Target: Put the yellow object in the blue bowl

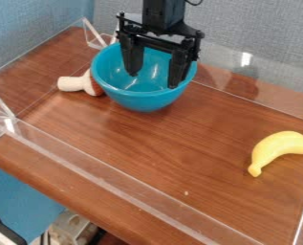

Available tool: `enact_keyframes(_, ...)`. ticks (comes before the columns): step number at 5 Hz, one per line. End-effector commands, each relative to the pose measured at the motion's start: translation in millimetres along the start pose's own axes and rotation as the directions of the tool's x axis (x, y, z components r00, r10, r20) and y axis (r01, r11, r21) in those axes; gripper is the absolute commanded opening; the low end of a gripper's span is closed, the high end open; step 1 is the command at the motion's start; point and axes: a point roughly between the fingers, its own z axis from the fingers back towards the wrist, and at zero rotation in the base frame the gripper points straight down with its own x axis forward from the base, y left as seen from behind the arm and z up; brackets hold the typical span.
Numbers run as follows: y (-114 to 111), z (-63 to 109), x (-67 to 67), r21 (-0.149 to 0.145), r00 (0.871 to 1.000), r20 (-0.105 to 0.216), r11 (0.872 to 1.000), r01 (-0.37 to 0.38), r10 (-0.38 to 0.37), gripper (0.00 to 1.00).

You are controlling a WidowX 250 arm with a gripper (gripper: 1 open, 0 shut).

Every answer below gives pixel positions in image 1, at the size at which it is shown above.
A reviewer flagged clear acrylic barrier frame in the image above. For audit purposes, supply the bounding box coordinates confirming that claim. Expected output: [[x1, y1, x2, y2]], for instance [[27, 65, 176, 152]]
[[0, 19, 303, 245]]

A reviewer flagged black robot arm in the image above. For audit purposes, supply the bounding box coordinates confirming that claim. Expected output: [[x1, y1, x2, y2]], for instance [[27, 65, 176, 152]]
[[116, 0, 204, 89]]

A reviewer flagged grey box under table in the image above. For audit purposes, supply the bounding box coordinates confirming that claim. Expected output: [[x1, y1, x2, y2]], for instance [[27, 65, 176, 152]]
[[43, 210, 99, 245]]

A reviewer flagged blue bowl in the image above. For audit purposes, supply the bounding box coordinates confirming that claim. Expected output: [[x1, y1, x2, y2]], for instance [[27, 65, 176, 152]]
[[91, 43, 198, 112]]

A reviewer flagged yellow toy banana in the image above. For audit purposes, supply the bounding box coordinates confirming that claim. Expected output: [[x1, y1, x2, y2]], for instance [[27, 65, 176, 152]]
[[248, 131, 303, 177]]

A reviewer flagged toy mushroom, brown cap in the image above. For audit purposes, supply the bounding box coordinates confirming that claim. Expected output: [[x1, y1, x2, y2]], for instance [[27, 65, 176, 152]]
[[56, 70, 104, 97]]

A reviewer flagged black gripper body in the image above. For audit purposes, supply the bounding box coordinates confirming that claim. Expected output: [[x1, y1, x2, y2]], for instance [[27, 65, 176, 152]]
[[116, 12, 204, 60]]

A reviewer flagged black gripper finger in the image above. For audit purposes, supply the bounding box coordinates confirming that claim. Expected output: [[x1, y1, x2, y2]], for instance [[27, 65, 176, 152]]
[[119, 33, 144, 77], [167, 40, 192, 89]]

